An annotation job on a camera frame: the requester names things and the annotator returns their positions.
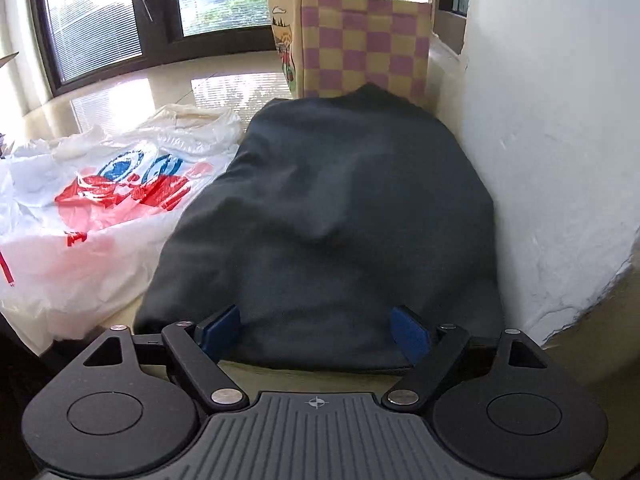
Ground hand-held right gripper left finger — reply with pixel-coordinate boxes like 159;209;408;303
81;304;250;412

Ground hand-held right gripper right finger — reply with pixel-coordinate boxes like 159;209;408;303
381;305;547;412

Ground dark grey pants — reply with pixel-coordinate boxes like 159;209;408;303
134;82;505;377

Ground white printed plastic bag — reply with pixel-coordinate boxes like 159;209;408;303
0;105;242;343

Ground checkered tote bag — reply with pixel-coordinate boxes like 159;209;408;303
265;0;437;111

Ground dark framed window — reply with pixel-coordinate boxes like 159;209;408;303
27;0;321;97

